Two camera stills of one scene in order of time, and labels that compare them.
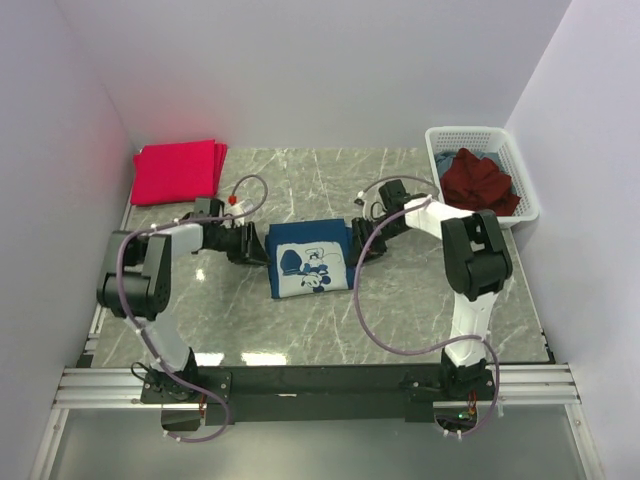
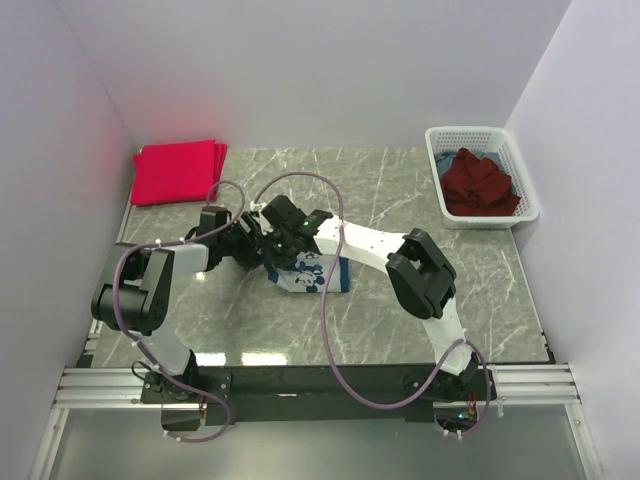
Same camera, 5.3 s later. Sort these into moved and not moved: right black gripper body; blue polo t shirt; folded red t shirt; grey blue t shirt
Moved: right black gripper body
Not moved: folded red t shirt; grey blue t shirt; blue polo t shirt
